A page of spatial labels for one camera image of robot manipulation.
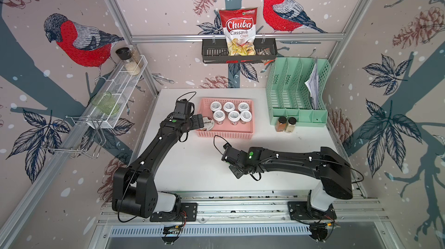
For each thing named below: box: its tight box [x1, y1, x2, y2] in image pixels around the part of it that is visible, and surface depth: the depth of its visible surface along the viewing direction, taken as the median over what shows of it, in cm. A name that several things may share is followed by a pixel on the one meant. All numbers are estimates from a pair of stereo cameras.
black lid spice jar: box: [115, 46, 141, 76], surface depth 83 cm
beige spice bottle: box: [284, 116, 297, 134], surface depth 97 cm
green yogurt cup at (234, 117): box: [227, 110, 241, 126], surface depth 102 cm
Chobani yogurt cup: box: [199, 116, 215, 131], surface depth 100 cm
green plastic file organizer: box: [265, 56, 331, 127], surface depth 107 cm
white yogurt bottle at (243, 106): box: [237, 101, 250, 112], surface depth 106 cm
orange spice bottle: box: [274, 115, 288, 133], surface depth 97 cm
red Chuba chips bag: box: [219, 7, 258, 57], surface depth 83 cm
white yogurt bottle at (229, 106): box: [223, 101, 236, 113], surface depth 106 cm
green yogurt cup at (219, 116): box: [212, 110, 226, 126], surface depth 102 cm
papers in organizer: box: [304, 63, 319, 111], surface depth 93 cm
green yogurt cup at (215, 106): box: [209, 101, 222, 112], surface depth 106 cm
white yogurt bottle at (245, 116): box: [239, 110, 253, 124], surface depth 100 cm
